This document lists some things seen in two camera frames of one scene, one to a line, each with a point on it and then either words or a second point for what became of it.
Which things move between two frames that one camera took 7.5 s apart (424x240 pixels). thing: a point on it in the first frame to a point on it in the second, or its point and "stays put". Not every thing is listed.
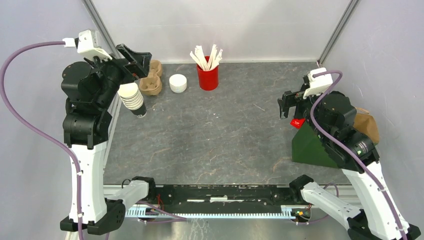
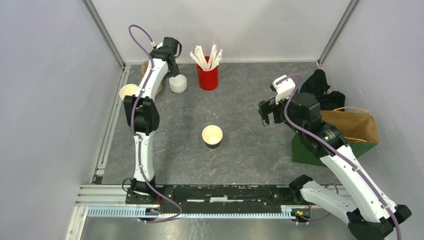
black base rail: (191, 195) stays put
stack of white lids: (178, 83) stays put
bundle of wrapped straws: (213, 61) stays put
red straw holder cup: (208, 80) stays put
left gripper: (135, 65) to (175, 72)
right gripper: (289, 98) to (266, 107)
